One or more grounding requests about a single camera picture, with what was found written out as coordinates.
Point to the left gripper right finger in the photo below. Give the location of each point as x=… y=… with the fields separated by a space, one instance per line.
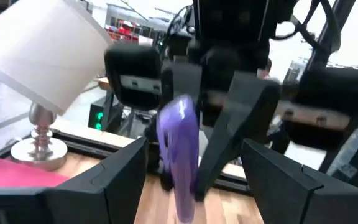
x=306 y=208

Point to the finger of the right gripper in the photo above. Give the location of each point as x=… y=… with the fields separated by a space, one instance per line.
x=179 y=79
x=244 y=109

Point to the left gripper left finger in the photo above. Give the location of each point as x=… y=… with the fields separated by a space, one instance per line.
x=73 y=205

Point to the purple highlighter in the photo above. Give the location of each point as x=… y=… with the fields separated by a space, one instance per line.
x=179 y=149

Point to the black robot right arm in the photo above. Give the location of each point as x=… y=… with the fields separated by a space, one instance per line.
x=278 y=12

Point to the person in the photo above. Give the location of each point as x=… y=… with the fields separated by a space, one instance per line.
x=267 y=70

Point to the pink plastic bin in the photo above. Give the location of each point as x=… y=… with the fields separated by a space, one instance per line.
x=11 y=174

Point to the red storage rack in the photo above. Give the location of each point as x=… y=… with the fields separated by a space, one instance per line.
x=124 y=29

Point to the white shade table lamp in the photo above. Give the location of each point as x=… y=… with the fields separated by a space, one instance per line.
x=42 y=56

